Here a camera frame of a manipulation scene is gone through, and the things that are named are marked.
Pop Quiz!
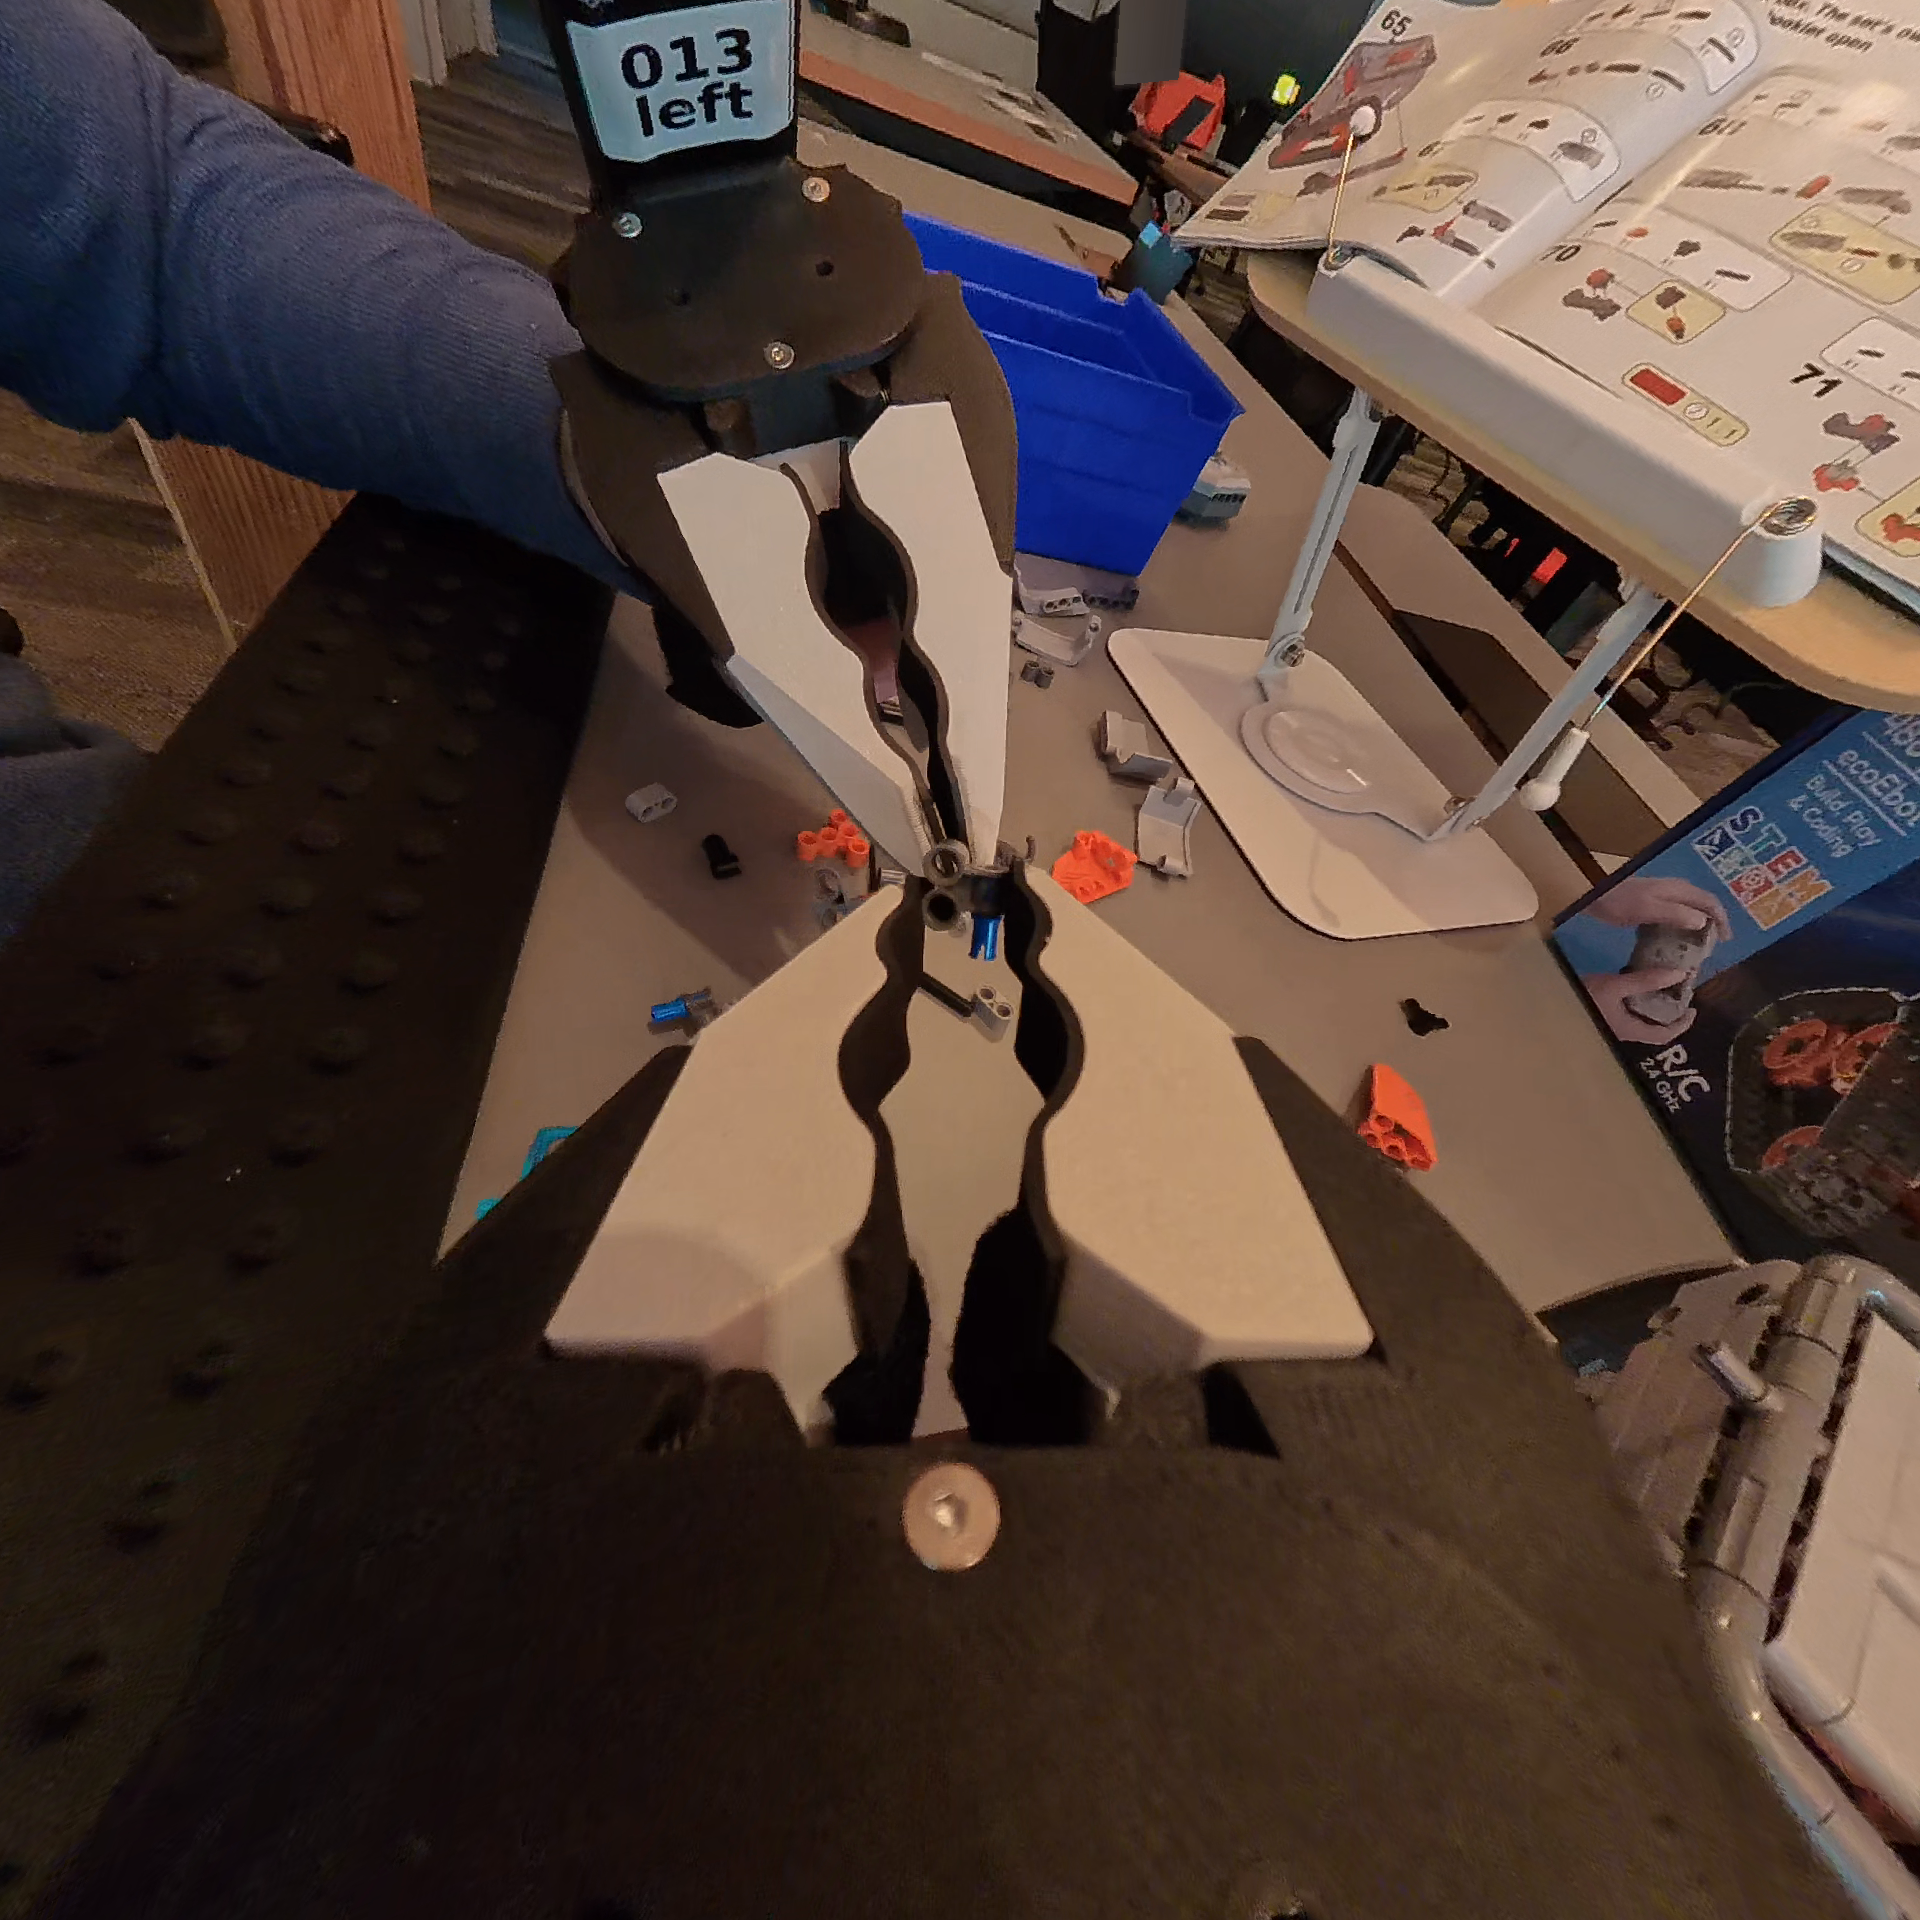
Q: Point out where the blue bin with white label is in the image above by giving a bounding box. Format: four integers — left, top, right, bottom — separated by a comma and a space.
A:
899, 210, 1248, 577

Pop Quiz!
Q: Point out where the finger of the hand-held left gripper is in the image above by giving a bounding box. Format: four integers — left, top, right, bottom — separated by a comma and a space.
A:
655, 454, 958, 856
842, 399, 1014, 872

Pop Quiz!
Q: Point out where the orange and black device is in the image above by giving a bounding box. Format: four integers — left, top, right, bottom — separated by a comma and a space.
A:
1126, 71, 1230, 156

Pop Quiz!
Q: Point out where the white stand with wooden tray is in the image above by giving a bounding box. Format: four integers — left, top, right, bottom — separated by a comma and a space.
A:
1105, 0, 1920, 941

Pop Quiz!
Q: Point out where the black studded foam mat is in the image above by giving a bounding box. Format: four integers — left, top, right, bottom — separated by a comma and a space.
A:
0, 492, 618, 1920

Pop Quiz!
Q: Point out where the light blue separator tool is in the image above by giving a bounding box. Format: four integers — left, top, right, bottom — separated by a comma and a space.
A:
473, 1118, 581, 1222

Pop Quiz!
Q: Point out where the person's left forearm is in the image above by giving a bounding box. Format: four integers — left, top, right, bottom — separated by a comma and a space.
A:
0, 0, 654, 601

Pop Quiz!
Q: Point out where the grey tracked toy robot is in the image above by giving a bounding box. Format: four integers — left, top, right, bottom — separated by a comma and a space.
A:
1558, 1255, 1920, 1920

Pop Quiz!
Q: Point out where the white instruction booklet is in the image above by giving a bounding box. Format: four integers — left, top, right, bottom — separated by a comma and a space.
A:
1176, 0, 1920, 618

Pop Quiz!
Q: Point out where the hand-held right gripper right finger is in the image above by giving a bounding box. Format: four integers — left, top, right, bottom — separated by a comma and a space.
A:
1006, 870, 1375, 1392

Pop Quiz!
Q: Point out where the white tethered cord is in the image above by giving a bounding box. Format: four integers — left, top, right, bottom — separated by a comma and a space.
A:
1517, 496, 1819, 817
1317, 104, 1385, 274

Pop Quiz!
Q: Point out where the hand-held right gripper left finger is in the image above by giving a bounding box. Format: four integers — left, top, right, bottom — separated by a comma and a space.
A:
543, 882, 920, 1392

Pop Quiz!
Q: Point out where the blue printed cardboard box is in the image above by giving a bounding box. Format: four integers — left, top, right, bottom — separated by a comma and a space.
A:
1551, 704, 1920, 1280

